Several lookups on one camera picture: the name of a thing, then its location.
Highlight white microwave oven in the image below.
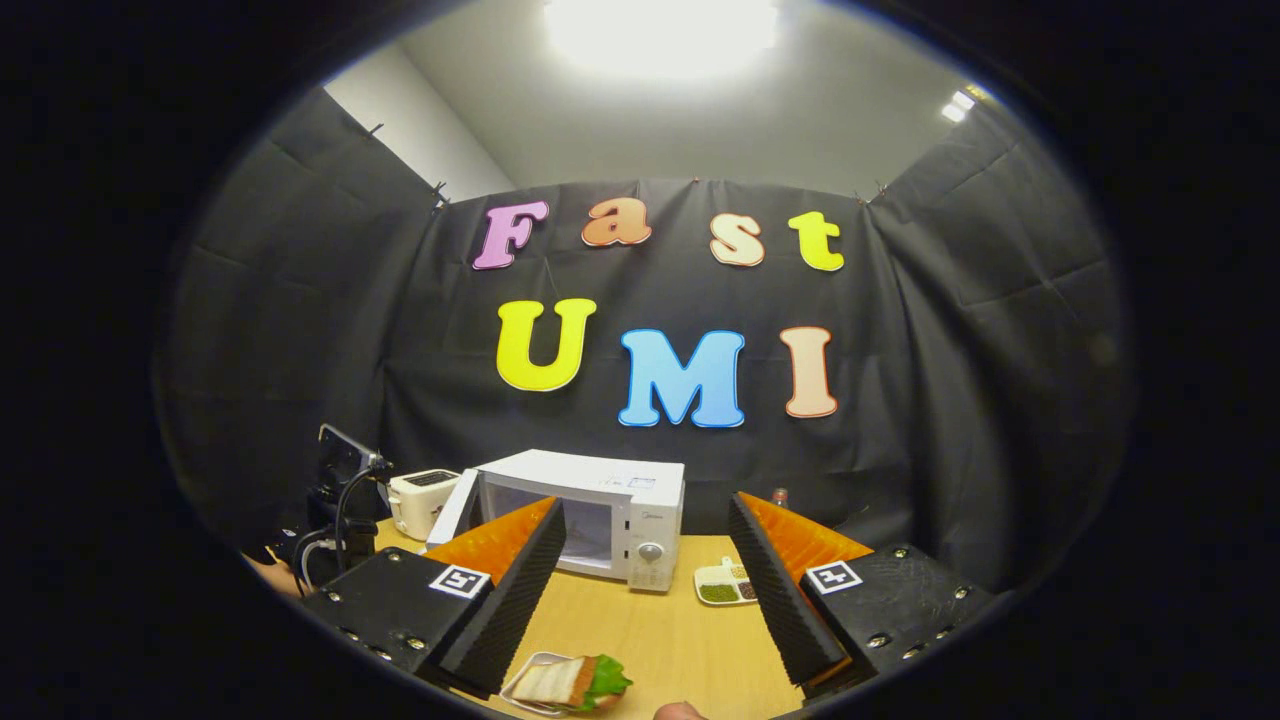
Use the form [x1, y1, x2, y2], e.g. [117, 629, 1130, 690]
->
[427, 449, 686, 593]

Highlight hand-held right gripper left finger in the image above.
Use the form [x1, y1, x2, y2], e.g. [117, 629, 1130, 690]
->
[300, 497, 567, 699]

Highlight sandwich with green lettuce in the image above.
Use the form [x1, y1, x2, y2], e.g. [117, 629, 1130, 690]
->
[512, 654, 634, 713]

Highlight large ceiling light panel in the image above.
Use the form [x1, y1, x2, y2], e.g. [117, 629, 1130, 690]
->
[545, 0, 779, 79]

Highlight small white ribbed tray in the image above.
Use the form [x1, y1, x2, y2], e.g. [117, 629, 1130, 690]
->
[500, 652, 601, 717]

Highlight black cable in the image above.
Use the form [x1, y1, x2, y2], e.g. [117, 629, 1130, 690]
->
[333, 458, 393, 573]

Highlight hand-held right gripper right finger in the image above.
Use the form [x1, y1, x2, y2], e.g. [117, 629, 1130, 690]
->
[728, 491, 999, 698]

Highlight white toaster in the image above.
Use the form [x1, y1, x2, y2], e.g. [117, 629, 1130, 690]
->
[388, 469, 461, 542]

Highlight white divided dish with beans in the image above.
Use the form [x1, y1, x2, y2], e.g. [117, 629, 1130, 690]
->
[694, 556, 759, 607]

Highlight black backdrop cloth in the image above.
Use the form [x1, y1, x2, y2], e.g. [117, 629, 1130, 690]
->
[150, 85, 1131, 591]

